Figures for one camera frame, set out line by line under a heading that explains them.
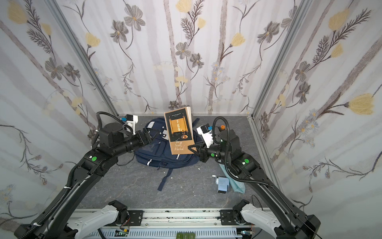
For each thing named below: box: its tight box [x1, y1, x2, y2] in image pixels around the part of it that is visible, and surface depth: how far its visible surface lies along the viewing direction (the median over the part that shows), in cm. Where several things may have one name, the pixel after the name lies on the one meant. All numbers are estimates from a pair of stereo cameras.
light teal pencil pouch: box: [218, 162, 246, 194], surface depth 83 cm
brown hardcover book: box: [164, 106, 197, 155], surface depth 66 cm
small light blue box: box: [211, 174, 230, 194], surface depth 82 cm
